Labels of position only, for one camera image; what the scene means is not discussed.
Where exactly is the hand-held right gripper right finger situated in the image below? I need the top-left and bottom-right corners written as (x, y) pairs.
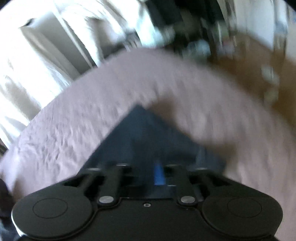
top-left (154, 162), bottom-right (232, 206)

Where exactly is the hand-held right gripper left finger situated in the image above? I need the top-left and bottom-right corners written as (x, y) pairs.
top-left (62, 164), bottom-right (133, 207)

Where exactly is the dark navy cloth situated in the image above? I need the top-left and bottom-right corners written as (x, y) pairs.
top-left (79, 104), bottom-right (227, 200)

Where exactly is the mauve bedspread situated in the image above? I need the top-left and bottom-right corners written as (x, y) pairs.
top-left (0, 47), bottom-right (296, 241)

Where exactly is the white curtain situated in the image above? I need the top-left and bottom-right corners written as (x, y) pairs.
top-left (0, 0), bottom-right (144, 149)

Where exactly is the dark furniture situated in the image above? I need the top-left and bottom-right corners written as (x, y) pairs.
top-left (148, 0), bottom-right (238, 62)

